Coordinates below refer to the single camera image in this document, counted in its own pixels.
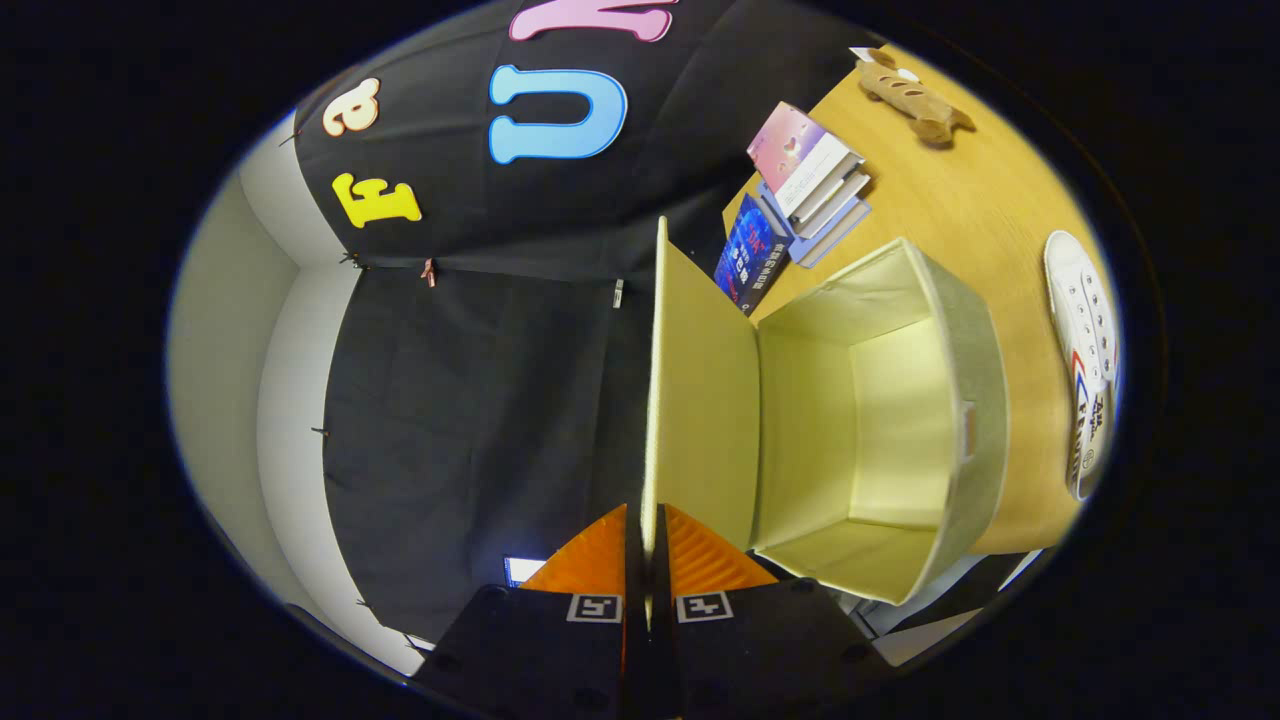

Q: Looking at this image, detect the pale green fabric storage box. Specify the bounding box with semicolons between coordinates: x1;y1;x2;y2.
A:
640;215;1011;608

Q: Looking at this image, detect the pale blue book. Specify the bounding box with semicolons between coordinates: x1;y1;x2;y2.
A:
757;180;873;269

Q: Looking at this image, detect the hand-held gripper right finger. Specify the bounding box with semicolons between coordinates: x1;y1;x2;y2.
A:
650;503;898;720

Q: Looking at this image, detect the white canvas shoe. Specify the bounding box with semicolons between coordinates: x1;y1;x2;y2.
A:
1042;230;1121;503

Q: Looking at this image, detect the dark blue book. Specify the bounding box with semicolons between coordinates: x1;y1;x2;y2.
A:
713;193;796;318

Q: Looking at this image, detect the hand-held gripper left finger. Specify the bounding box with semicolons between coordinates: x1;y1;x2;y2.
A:
410;503;649;720

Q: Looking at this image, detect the grey book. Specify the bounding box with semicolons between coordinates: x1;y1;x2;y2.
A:
790;170;873;241

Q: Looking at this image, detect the brown plush toy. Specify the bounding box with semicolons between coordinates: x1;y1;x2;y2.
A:
855;47;976;148

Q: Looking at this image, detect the black backdrop cloth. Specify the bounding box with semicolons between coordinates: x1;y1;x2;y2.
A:
290;0;881;646

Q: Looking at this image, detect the pink cover book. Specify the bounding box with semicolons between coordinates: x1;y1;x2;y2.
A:
746;100;863;219

